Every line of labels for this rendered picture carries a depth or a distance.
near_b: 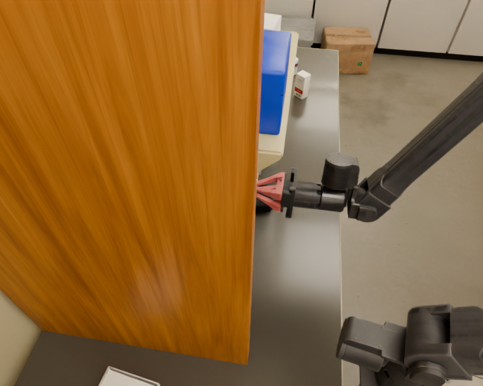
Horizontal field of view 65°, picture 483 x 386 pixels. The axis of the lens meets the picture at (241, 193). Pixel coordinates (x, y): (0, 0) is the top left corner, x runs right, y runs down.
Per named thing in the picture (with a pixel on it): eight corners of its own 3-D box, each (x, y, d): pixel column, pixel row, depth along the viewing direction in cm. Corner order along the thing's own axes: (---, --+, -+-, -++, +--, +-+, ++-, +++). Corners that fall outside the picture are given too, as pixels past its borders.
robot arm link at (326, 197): (345, 218, 81) (343, 202, 86) (352, 191, 77) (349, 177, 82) (313, 214, 82) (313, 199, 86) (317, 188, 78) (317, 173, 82)
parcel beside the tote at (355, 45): (320, 74, 334) (326, 43, 312) (317, 55, 355) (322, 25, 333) (367, 75, 332) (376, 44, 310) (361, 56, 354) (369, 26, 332)
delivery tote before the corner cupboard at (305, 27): (240, 69, 338) (240, 33, 313) (249, 46, 365) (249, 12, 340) (307, 76, 331) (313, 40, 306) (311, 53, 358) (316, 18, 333)
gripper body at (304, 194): (289, 165, 81) (323, 169, 80) (284, 196, 89) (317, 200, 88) (287, 188, 77) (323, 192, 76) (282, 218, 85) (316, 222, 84)
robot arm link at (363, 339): (451, 380, 42) (451, 312, 48) (349, 344, 45) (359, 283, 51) (415, 407, 51) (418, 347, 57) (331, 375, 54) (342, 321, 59)
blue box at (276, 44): (202, 129, 49) (195, 65, 42) (218, 85, 56) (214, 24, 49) (279, 136, 48) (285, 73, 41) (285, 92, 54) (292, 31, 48)
